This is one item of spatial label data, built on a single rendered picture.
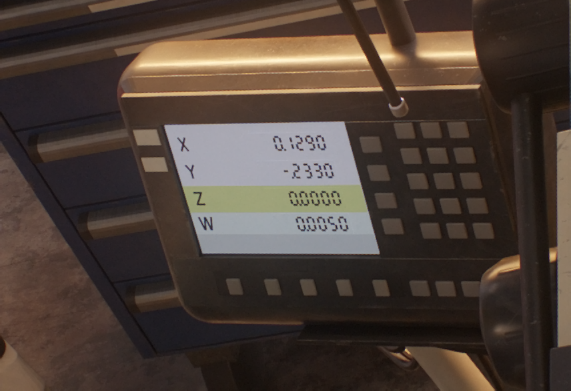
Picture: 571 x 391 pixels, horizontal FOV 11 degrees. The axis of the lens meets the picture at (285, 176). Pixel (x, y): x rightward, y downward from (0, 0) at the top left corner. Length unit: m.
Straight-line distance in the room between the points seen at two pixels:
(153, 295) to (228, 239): 1.28
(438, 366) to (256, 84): 0.33
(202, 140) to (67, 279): 1.85
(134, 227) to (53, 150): 0.15
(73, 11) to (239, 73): 1.00
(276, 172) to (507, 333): 0.84
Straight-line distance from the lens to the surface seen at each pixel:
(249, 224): 2.33
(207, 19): 3.26
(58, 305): 4.12
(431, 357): 2.47
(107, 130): 3.42
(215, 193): 2.33
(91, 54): 3.31
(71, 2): 3.26
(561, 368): 1.20
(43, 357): 4.07
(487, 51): 1.44
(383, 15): 2.22
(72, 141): 3.43
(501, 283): 1.48
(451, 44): 2.22
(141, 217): 3.51
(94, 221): 3.54
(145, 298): 3.63
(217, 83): 2.28
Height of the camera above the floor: 2.77
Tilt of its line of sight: 42 degrees down
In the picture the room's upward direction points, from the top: 29 degrees counter-clockwise
